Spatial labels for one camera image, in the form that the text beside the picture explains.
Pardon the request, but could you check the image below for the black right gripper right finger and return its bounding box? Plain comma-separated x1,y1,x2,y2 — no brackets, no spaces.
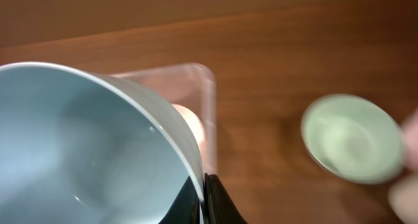
204,174,248,224

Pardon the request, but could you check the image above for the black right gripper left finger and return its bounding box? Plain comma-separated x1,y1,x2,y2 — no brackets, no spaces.
159,177,200,224

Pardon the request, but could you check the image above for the pink small bowl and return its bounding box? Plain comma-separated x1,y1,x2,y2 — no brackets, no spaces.
172,104,206,152

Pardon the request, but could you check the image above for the light blue small bowl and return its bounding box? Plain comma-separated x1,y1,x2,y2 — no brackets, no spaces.
1,62,204,223

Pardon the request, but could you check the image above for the clear plastic storage bin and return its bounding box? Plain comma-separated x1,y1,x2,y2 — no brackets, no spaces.
113,63,217,174

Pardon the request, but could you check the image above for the mint green small bowl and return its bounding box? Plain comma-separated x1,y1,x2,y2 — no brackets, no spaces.
300,94,406,184

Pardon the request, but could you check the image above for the cream plastic cup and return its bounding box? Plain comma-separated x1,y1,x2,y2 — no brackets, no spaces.
388,174,418,224

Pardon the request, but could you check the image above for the pink plastic cup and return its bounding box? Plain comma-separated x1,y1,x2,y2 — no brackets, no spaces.
402,110,417,171

